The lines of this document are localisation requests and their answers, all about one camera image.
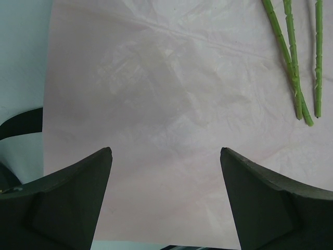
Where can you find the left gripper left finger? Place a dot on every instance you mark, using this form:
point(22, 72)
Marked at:
point(57, 211)

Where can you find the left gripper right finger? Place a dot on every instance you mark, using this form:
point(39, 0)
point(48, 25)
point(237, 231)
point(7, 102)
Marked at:
point(272, 211)

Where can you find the black ribbon gold lettering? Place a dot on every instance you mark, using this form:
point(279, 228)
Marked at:
point(28, 122)

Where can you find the pink rose stem one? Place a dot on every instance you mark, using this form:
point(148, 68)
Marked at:
point(285, 51)

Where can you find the pink tissue paper sheet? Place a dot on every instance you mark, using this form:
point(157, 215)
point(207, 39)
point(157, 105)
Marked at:
point(166, 85)

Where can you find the pink rose stem three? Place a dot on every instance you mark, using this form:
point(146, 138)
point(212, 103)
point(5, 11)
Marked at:
point(319, 57)

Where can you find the pink rose stem two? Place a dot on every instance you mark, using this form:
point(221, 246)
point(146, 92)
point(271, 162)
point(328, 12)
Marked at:
point(293, 53)

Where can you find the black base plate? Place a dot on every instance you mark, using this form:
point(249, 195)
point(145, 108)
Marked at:
point(178, 247)

